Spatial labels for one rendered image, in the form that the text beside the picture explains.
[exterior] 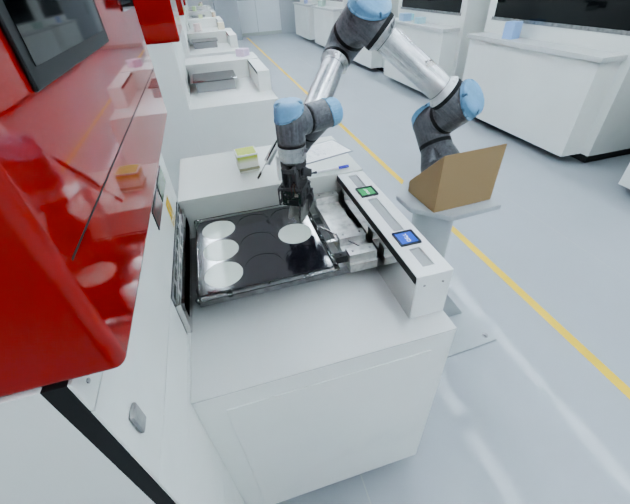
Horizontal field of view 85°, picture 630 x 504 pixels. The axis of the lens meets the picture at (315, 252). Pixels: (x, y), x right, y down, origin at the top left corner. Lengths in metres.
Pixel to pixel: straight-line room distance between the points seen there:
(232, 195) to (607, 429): 1.74
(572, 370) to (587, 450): 0.37
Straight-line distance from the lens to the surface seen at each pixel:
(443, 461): 1.65
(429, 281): 0.84
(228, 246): 1.03
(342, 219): 1.12
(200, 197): 1.17
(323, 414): 0.99
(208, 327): 0.93
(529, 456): 1.77
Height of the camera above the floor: 1.50
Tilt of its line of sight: 39 degrees down
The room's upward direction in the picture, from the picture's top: 4 degrees counter-clockwise
